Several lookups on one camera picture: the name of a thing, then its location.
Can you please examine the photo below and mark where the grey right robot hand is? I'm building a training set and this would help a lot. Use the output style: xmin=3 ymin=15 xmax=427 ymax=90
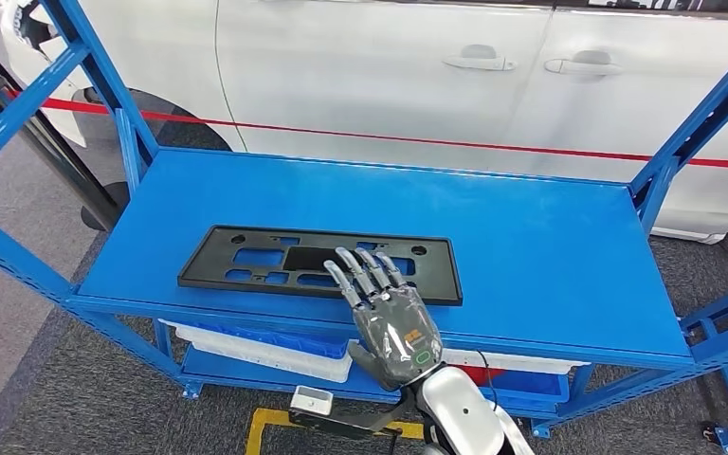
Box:
xmin=322 ymin=246 xmax=445 ymax=391

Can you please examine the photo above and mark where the red barrier belt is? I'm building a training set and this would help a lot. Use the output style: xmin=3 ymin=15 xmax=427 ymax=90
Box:
xmin=9 ymin=94 xmax=728 ymax=172

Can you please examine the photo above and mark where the white car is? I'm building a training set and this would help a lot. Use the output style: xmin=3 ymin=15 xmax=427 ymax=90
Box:
xmin=0 ymin=0 xmax=728 ymax=245

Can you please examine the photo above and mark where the black plastic plate frame part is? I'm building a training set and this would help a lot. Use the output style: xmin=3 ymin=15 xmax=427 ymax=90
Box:
xmin=177 ymin=225 xmax=464 ymax=308

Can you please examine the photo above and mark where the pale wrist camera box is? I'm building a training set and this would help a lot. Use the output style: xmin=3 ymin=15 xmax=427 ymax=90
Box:
xmin=289 ymin=385 xmax=335 ymax=417

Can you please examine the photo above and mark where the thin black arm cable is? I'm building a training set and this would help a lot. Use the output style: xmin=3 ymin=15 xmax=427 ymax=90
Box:
xmin=475 ymin=349 xmax=502 ymax=412

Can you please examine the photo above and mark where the white car door handle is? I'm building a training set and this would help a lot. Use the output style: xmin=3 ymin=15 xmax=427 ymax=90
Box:
xmin=442 ymin=44 xmax=519 ymax=72
xmin=543 ymin=49 xmax=624 ymax=78

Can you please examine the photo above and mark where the blue plastic crate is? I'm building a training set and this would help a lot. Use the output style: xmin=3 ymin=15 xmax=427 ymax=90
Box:
xmin=194 ymin=323 xmax=350 ymax=360
xmin=373 ymin=360 xmax=572 ymax=416

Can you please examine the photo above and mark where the red item in crate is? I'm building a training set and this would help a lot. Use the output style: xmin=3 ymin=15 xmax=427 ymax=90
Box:
xmin=461 ymin=366 xmax=504 ymax=388

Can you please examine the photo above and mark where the black camera bracket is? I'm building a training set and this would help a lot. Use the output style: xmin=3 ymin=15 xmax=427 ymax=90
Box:
xmin=288 ymin=393 xmax=417 ymax=441

